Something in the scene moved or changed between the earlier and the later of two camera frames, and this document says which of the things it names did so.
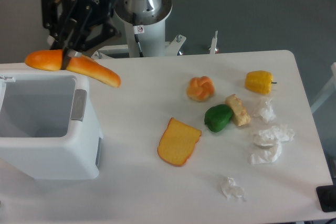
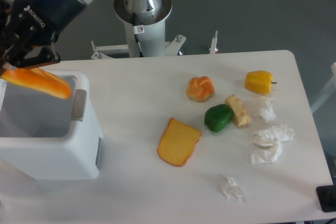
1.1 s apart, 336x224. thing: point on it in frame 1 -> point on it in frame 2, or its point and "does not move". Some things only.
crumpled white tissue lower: (230, 190) does not move
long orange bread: (51, 60) -> (38, 80)
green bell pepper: (216, 117) does not move
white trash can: (43, 128) does not move
